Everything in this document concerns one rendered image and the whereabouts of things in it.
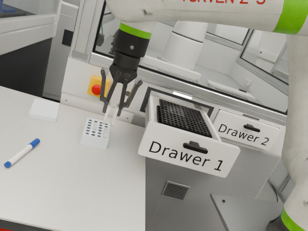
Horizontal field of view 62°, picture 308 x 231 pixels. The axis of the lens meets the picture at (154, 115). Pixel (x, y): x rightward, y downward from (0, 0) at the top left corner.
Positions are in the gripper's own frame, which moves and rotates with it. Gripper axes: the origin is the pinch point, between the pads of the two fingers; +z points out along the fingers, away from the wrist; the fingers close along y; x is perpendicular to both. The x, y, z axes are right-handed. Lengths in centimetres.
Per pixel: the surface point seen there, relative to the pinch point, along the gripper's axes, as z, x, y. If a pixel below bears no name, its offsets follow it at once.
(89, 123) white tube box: 7.6, -4.7, 5.6
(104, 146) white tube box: 10.1, 3.4, -0.6
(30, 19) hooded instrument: -8, -75, 48
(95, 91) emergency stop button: 0.1, -16.6, 6.6
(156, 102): 0.3, -23.1, -18.9
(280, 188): 81, -105, -186
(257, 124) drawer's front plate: -5, -16, -62
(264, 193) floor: 87, -100, -168
